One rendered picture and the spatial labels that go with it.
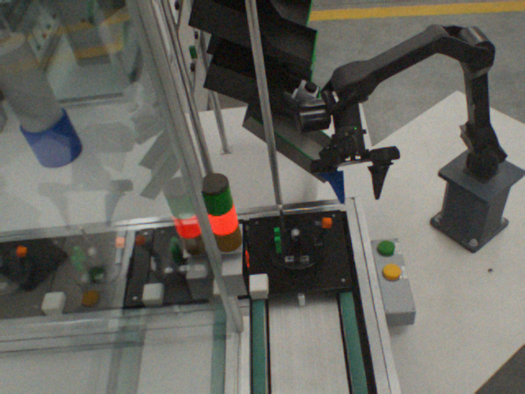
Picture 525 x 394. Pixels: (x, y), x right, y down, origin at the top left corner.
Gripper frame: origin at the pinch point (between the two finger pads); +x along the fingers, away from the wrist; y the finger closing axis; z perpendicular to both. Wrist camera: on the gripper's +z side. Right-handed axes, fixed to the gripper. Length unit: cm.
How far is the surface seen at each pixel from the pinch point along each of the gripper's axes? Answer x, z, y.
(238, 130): -23, -38, -67
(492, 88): -38, -238, -48
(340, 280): 21.6, -6.7, -12.5
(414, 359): 41.0, -12.6, 0.1
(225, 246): 6.8, 29.6, -10.3
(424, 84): -48, -222, -81
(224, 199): -1.7, 34.4, -3.8
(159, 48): -22, 51, 7
